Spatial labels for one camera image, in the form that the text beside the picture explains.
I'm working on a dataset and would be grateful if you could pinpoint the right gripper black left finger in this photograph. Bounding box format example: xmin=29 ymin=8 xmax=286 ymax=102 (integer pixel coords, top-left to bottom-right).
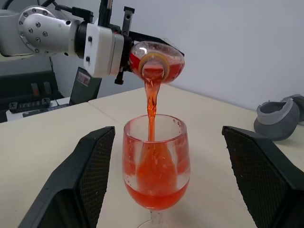
xmin=18 ymin=125 xmax=116 ymax=228

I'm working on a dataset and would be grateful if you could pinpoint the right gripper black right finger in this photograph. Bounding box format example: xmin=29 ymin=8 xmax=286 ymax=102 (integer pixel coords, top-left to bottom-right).
xmin=221 ymin=125 xmax=304 ymax=228

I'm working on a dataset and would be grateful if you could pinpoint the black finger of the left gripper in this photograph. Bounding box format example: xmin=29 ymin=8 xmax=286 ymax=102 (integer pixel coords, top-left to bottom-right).
xmin=129 ymin=30 xmax=185 ymax=55

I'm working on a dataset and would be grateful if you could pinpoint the clear bottle with red label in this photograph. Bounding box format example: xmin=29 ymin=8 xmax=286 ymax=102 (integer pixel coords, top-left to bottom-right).
xmin=129 ymin=40 xmax=185 ymax=84

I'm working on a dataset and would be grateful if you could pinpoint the clear wine glass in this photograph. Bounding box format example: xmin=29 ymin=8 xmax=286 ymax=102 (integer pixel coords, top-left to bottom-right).
xmin=123 ymin=114 xmax=191 ymax=228

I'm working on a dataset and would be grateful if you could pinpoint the black box with label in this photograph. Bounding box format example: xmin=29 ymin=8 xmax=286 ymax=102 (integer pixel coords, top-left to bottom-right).
xmin=69 ymin=66 xmax=103 ymax=106

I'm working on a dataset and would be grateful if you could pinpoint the grey printed shell part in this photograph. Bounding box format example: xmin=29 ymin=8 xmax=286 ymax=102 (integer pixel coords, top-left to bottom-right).
xmin=282 ymin=94 xmax=304 ymax=126
xmin=253 ymin=98 xmax=300 ymax=141

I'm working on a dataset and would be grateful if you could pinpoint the black handheld controller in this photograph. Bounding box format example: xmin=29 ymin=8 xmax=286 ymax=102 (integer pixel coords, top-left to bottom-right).
xmin=9 ymin=97 xmax=51 ymax=114

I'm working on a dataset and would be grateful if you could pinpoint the small red and grey block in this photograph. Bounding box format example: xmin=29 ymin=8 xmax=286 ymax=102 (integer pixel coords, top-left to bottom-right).
xmin=30 ymin=83 xmax=40 ymax=97

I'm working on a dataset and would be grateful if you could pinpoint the black cabinet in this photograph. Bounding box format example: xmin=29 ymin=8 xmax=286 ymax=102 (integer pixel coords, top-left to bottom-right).
xmin=0 ymin=70 xmax=64 ymax=123

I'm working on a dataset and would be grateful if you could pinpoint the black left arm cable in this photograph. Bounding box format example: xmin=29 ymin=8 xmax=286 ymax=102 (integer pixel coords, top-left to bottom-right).
xmin=39 ymin=0 xmax=114 ymax=28

